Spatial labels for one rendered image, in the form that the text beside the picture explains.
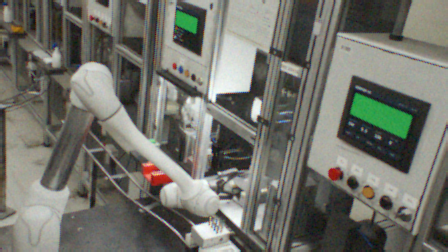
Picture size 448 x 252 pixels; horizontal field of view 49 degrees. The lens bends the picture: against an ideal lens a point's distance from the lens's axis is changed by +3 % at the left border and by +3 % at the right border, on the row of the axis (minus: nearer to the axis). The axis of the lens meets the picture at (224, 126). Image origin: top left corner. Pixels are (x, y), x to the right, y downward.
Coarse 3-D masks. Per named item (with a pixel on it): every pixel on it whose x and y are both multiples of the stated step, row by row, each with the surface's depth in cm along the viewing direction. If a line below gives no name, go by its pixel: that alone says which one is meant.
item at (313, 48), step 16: (320, 0) 153; (320, 16) 155; (160, 48) 246; (160, 64) 247; (304, 80) 162; (304, 96) 163; (208, 144) 235; (224, 144) 277; (240, 144) 265; (288, 144) 171; (208, 160) 238; (240, 160) 258; (288, 160) 172; (288, 176) 173; (176, 208) 282; (272, 224) 183; (272, 240) 185
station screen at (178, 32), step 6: (180, 6) 219; (186, 12) 215; (192, 12) 211; (198, 18) 207; (174, 24) 225; (174, 30) 225; (180, 30) 221; (186, 30) 216; (174, 36) 226; (180, 36) 221; (186, 36) 217; (192, 36) 213; (180, 42) 222; (186, 42) 217; (192, 42) 213; (192, 48) 214
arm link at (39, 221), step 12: (24, 216) 182; (36, 216) 183; (48, 216) 184; (24, 228) 180; (36, 228) 181; (48, 228) 183; (12, 240) 184; (24, 240) 180; (36, 240) 181; (48, 240) 183
